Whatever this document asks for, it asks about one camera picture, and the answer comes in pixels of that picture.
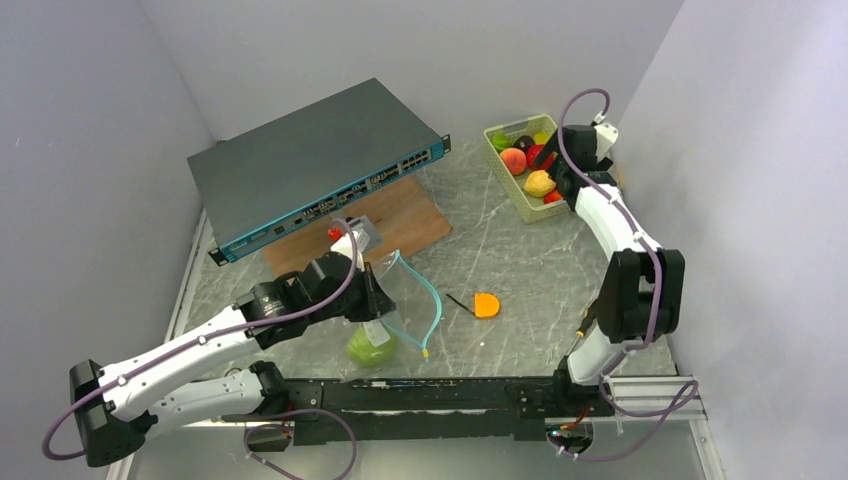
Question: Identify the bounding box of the yellow lemon toy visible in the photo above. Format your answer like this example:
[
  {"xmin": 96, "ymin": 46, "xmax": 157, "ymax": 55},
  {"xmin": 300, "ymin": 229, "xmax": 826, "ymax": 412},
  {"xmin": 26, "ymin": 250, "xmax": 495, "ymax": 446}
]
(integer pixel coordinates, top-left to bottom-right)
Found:
[{"xmin": 523, "ymin": 170, "xmax": 557, "ymax": 198}]

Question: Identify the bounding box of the green cabbage toy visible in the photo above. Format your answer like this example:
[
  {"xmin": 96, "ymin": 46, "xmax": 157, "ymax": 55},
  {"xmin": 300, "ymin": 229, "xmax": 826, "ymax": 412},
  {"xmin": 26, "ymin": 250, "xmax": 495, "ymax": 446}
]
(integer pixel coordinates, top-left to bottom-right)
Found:
[{"xmin": 346, "ymin": 323, "xmax": 398, "ymax": 368}]

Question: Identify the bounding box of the clear zip top bag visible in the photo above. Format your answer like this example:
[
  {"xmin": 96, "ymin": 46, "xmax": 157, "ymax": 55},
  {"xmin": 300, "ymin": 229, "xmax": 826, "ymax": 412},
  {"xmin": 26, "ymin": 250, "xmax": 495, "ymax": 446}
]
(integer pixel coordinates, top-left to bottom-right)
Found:
[{"xmin": 349, "ymin": 250, "xmax": 443, "ymax": 370}]

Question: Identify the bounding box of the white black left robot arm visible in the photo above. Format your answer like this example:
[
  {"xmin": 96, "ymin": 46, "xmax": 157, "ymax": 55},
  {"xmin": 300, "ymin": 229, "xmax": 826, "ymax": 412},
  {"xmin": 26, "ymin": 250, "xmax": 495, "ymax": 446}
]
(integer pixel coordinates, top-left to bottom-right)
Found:
[{"xmin": 70, "ymin": 252, "xmax": 396, "ymax": 467}]

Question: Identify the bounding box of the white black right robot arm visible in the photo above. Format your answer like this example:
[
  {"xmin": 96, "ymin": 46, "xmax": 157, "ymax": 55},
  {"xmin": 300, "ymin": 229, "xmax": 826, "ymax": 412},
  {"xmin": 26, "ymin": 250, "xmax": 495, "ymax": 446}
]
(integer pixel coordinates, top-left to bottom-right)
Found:
[{"xmin": 540, "ymin": 124, "xmax": 685, "ymax": 415}]

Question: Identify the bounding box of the yellow starfruit toy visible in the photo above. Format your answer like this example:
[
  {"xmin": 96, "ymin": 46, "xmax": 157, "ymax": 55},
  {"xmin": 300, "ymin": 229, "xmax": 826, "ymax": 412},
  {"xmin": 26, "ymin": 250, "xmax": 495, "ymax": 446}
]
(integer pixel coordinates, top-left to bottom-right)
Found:
[{"xmin": 533, "ymin": 131, "xmax": 551, "ymax": 145}]

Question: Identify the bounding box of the red apple toy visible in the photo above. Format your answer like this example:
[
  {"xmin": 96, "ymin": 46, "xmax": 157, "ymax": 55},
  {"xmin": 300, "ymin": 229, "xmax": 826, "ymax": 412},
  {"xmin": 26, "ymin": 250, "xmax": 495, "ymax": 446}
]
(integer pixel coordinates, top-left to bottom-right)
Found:
[{"xmin": 526, "ymin": 145, "xmax": 557, "ymax": 171}]

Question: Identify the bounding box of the dark purple mangosteen toy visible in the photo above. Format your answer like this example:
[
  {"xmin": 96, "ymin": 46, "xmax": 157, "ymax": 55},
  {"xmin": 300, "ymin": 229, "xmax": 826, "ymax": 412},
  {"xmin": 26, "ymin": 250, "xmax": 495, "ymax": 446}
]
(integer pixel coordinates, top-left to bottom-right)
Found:
[{"xmin": 512, "ymin": 135, "xmax": 536, "ymax": 153}]

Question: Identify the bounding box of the pink peach toy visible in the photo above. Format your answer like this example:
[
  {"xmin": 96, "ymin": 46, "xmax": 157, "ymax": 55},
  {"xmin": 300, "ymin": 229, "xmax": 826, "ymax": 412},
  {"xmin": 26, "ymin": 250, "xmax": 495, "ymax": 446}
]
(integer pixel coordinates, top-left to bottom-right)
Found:
[{"xmin": 499, "ymin": 147, "xmax": 527, "ymax": 176}]

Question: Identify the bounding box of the pale green plastic basket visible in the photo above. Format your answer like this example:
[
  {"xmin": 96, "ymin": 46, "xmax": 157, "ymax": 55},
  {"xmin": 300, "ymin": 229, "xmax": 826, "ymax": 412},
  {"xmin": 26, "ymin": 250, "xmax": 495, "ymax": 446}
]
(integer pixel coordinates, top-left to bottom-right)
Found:
[{"xmin": 483, "ymin": 114, "xmax": 569, "ymax": 224}]

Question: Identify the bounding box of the red orange mango toy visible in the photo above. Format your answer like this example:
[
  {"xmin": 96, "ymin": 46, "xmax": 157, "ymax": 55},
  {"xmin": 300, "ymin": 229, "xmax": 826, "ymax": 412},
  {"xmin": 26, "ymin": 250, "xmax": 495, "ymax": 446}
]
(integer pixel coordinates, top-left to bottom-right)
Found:
[{"xmin": 543, "ymin": 189, "xmax": 563, "ymax": 205}]

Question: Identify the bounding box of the green starfruit toy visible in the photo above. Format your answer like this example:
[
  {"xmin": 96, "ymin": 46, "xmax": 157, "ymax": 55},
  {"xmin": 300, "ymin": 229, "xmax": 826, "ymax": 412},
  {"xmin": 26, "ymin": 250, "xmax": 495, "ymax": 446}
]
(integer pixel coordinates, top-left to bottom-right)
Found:
[{"xmin": 491, "ymin": 133, "xmax": 513, "ymax": 153}]

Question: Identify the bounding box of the wooden board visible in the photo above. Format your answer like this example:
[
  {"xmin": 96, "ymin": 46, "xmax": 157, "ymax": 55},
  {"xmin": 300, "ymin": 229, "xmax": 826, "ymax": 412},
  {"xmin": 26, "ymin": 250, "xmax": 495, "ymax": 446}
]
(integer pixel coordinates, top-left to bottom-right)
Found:
[{"xmin": 262, "ymin": 176, "xmax": 452, "ymax": 276}]

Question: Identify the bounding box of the orange tape measure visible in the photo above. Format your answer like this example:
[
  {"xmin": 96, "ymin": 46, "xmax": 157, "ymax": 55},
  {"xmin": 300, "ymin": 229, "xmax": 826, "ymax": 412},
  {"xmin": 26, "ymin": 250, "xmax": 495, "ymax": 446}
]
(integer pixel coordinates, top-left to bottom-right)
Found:
[{"xmin": 445, "ymin": 292, "xmax": 501, "ymax": 320}]

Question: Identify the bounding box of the black yellow screwdriver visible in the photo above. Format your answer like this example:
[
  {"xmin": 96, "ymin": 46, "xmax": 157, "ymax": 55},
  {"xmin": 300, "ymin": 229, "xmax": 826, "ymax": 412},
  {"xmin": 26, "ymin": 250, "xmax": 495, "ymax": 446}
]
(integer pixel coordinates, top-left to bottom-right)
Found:
[{"xmin": 576, "ymin": 301, "xmax": 597, "ymax": 337}]

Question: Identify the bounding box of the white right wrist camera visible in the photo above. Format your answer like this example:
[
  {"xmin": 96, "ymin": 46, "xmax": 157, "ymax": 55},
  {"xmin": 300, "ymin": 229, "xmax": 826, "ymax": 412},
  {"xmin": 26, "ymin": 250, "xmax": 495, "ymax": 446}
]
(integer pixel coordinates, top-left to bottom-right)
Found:
[{"xmin": 592, "ymin": 112, "xmax": 619, "ymax": 161}]

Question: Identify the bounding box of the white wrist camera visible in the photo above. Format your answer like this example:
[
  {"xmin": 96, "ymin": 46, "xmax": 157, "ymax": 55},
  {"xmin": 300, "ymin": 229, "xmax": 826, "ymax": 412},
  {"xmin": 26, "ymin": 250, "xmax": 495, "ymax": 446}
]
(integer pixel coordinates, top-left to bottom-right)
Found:
[
  {"xmin": 328, "ymin": 227, "xmax": 364, "ymax": 270},
  {"xmin": 592, "ymin": 112, "xmax": 619, "ymax": 161}
]

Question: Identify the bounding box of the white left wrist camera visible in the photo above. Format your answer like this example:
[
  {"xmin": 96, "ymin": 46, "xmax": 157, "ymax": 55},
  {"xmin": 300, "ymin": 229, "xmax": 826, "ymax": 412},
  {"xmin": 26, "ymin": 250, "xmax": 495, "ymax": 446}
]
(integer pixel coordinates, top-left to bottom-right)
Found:
[{"xmin": 328, "ymin": 227, "xmax": 364, "ymax": 270}]

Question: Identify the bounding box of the grey metal bracket stand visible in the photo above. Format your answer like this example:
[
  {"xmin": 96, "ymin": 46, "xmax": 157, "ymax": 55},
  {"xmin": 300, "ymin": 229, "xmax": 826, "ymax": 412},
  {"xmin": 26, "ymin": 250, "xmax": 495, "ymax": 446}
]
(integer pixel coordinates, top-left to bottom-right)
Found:
[{"xmin": 348, "ymin": 216, "xmax": 384, "ymax": 254}]

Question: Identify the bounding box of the grey blue network switch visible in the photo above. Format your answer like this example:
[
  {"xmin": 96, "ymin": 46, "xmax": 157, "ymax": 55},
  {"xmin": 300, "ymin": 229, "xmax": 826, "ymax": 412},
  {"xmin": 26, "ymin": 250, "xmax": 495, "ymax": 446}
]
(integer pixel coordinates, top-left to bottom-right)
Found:
[{"xmin": 187, "ymin": 78, "xmax": 451, "ymax": 266}]

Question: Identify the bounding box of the black aluminium base frame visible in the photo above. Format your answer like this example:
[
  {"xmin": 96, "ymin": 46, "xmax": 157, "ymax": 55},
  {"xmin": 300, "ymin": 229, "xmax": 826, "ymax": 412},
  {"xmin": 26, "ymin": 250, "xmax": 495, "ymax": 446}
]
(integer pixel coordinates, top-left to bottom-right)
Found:
[{"xmin": 227, "ymin": 362, "xmax": 698, "ymax": 462}]

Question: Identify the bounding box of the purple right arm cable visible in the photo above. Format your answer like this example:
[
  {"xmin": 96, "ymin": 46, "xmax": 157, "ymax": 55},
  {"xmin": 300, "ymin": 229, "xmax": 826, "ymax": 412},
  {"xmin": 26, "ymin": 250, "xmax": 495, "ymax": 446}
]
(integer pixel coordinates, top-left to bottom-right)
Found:
[{"xmin": 547, "ymin": 87, "xmax": 700, "ymax": 464}]

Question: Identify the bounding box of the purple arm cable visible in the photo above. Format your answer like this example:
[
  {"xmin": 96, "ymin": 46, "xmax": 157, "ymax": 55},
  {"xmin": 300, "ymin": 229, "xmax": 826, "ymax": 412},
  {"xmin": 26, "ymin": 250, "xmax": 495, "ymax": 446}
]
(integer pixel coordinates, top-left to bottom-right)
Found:
[
  {"xmin": 547, "ymin": 87, "xmax": 700, "ymax": 464},
  {"xmin": 40, "ymin": 218, "xmax": 362, "ymax": 480}
]

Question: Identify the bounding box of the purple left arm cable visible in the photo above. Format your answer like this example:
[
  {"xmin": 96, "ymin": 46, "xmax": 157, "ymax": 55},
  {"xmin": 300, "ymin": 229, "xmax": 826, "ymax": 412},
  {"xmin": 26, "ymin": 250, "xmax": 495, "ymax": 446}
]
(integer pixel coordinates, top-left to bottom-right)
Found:
[{"xmin": 40, "ymin": 218, "xmax": 362, "ymax": 480}]

